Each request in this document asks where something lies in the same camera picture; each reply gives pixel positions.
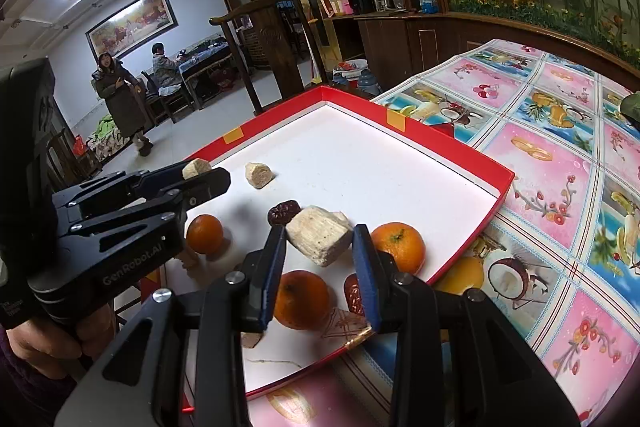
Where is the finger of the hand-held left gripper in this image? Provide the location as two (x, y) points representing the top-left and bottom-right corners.
(50, 162), (188, 210)
(59, 168), (232, 254)

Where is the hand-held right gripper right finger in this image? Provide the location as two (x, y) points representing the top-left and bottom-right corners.
(351, 223), (581, 427)

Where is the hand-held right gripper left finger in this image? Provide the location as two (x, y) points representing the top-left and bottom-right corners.
(54, 223), (288, 427)

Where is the glossy red date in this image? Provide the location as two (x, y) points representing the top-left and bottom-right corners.
(342, 273), (371, 315)

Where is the white cylindrical fibrous chunk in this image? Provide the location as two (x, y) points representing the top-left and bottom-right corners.
(181, 158), (213, 180)

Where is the orange mandarin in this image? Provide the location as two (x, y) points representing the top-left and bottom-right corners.
(370, 222), (427, 275)
(272, 270), (332, 330)
(186, 214), (224, 256)

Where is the dark red wrinkled date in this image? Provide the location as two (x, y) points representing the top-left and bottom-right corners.
(267, 201), (302, 228)

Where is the white angular fibrous chunk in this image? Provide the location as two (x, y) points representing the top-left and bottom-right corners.
(285, 205), (353, 268)

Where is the red cardboard box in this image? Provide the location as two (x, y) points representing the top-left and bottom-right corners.
(112, 85), (516, 403)

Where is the person's left hand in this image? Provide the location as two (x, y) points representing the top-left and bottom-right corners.
(4, 303), (119, 379)

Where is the dark wooden chair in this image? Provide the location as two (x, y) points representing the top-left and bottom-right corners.
(45, 127), (103, 192)

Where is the green cloth pile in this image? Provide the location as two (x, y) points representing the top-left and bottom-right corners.
(87, 114), (126, 160)

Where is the plain wooden chair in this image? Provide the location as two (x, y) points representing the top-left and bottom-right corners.
(141, 72), (196, 124)

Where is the table with blue cloth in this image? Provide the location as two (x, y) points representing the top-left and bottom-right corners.
(177, 39), (251, 108)

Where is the carved wooden chair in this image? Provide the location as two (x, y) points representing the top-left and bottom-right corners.
(209, 0), (331, 116)

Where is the red and white basin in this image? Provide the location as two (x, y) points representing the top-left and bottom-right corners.
(332, 61), (370, 82)

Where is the blue plastic container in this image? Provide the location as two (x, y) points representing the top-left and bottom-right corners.
(356, 69), (383, 96)

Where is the fruit print tablecloth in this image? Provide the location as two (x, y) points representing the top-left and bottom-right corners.
(245, 38), (640, 427)

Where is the wooden sideboard cabinet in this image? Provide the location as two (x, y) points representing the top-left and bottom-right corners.
(325, 4), (640, 88)

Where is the green bok choy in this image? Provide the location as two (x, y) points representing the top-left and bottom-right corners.
(619, 92), (640, 128)

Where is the framed wall painting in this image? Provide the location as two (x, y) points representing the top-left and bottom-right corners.
(85, 0), (179, 60)

